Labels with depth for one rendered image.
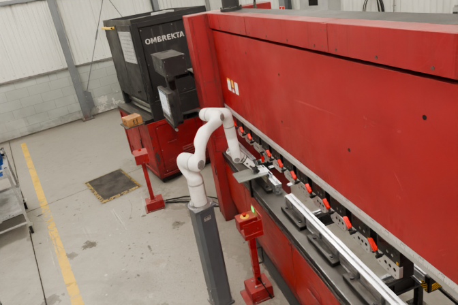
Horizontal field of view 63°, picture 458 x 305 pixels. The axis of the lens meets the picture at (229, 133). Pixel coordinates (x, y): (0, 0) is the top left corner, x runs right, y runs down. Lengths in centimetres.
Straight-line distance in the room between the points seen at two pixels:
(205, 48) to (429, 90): 262
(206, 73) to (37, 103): 643
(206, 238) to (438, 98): 210
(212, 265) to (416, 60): 231
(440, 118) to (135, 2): 911
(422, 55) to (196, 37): 260
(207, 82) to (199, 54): 29
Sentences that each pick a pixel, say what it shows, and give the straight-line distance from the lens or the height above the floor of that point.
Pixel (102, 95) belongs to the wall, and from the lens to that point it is 989.
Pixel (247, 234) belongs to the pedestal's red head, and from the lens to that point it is 300.
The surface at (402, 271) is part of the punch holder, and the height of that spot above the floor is 123.
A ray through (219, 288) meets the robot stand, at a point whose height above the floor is 22.
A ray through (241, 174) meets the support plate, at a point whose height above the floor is 100.
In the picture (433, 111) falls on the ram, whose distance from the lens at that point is 142.
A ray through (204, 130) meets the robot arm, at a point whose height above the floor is 156.
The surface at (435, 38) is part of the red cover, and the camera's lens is 134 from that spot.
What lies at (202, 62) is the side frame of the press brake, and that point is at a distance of 372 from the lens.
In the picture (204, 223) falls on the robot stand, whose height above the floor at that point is 88.
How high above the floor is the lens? 253
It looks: 22 degrees down
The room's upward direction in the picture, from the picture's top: 10 degrees counter-clockwise
